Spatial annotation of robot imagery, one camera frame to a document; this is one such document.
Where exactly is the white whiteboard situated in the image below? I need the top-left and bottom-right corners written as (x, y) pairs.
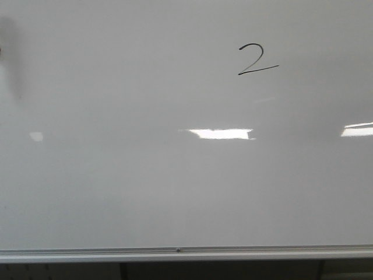
top-left (1, 1), bottom-right (372, 264)

